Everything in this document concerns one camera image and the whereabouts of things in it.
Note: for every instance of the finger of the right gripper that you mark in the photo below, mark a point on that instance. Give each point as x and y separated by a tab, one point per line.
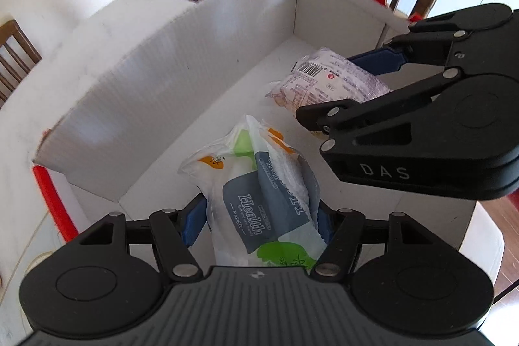
347	114
429	48

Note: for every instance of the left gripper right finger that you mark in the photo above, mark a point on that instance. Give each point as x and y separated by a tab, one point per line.
342	232

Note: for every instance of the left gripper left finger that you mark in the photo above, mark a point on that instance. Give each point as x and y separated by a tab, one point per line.
174	232

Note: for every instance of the pink pastry packet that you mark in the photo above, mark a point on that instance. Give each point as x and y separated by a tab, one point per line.
325	77

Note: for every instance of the red cardboard box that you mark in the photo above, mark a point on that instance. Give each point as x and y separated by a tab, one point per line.
164	84

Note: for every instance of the wooden chair behind table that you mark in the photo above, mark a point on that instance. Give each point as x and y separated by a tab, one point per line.
18	57

